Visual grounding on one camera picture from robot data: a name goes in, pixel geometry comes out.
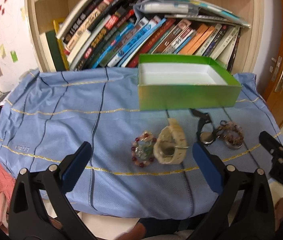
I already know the green cardboard box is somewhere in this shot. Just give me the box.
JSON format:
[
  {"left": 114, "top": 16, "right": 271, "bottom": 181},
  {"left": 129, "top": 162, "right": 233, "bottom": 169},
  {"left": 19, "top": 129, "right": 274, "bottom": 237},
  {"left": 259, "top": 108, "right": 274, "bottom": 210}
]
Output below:
[{"left": 138, "top": 54, "right": 241, "bottom": 111}]

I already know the cream white watch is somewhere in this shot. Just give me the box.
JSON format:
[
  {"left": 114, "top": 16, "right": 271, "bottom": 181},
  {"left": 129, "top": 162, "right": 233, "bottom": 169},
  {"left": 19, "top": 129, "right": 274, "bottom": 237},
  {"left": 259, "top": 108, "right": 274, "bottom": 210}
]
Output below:
[{"left": 153, "top": 118, "right": 189, "bottom": 165}]

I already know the pink brown bead bracelet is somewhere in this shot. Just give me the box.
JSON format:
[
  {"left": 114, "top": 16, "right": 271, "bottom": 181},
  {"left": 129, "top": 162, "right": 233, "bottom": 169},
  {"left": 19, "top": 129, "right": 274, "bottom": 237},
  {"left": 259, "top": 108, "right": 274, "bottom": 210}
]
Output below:
[{"left": 216, "top": 120, "right": 245, "bottom": 150}]

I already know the white leaning book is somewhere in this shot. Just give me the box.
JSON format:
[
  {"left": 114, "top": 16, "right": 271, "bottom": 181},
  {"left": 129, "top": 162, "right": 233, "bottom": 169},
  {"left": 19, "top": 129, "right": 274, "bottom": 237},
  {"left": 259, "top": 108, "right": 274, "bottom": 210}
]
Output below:
[{"left": 56, "top": 0, "right": 92, "bottom": 40}]

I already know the stack of flat magazines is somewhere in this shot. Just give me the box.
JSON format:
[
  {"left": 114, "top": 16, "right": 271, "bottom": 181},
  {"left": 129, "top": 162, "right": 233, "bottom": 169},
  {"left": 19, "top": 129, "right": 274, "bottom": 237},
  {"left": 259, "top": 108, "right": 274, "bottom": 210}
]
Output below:
[{"left": 133, "top": 0, "right": 251, "bottom": 29}]

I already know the black strap wristwatch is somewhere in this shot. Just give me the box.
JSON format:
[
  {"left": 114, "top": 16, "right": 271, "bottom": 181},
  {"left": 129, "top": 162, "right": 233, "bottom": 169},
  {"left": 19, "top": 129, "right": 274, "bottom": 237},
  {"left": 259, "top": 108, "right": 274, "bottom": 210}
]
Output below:
[{"left": 190, "top": 108, "right": 217, "bottom": 146}]

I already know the blue cloth with stripes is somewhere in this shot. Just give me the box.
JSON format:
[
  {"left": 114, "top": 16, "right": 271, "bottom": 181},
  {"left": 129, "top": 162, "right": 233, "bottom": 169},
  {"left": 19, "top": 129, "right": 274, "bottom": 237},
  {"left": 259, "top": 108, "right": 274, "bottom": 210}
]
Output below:
[{"left": 0, "top": 67, "right": 283, "bottom": 220}]

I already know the wooden bookshelf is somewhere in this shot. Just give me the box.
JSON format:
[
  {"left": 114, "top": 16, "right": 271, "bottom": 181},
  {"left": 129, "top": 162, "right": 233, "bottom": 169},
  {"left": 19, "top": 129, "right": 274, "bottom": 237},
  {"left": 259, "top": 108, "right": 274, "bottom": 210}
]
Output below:
[{"left": 25, "top": 0, "right": 264, "bottom": 74}]

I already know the orange book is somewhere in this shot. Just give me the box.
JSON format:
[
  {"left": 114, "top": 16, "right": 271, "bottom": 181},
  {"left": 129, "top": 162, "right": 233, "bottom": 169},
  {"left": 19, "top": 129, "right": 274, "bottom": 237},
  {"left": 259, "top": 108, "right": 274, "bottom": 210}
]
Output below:
[{"left": 178, "top": 23, "right": 215, "bottom": 55}]

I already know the red bead bracelet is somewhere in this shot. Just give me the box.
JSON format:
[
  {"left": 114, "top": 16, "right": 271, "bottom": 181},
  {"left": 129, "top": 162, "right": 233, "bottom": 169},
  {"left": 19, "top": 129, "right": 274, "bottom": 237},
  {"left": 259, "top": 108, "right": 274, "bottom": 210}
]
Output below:
[{"left": 130, "top": 130, "right": 157, "bottom": 168}]

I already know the dark green book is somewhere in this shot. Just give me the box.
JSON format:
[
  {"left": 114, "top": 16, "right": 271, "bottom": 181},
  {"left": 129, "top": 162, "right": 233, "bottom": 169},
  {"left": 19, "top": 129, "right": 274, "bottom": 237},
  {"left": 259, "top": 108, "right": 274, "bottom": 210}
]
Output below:
[{"left": 45, "top": 30, "right": 65, "bottom": 72}]

